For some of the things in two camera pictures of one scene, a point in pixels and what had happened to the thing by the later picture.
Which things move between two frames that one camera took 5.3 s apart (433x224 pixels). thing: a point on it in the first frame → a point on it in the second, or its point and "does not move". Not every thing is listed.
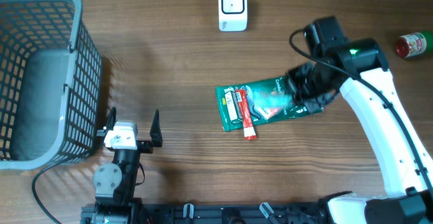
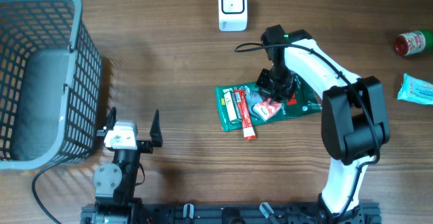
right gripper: [311, 103] → [286, 92]
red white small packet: [267, 112] does not move
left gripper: [146, 147] does not move
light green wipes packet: [266, 97] → [416, 90]
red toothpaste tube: [245, 117] does not move
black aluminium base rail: [138, 212] does not move
